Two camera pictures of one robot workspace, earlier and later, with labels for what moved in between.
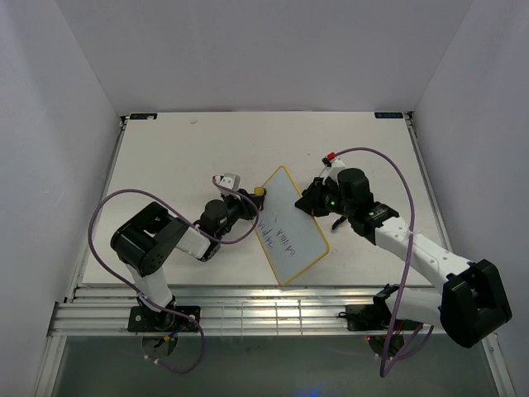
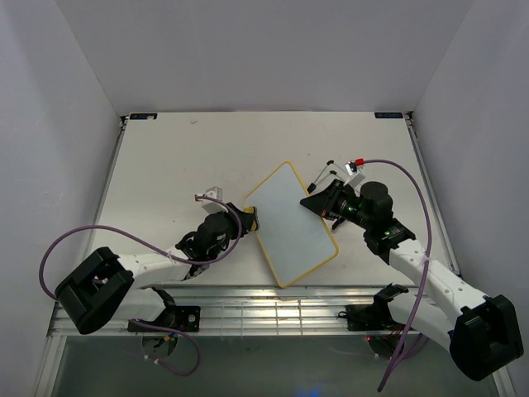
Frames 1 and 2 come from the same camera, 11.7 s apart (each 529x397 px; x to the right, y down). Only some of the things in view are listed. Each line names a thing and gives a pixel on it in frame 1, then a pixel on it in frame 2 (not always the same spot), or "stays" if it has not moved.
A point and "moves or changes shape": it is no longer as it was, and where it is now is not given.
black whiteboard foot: (338, 222) stays
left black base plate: (144, 319) stays
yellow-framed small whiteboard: (291, 237) moves or changes shape
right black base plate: (375, 318) stays
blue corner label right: (388, 115) stays
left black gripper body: (244, 208) to (232, 227)
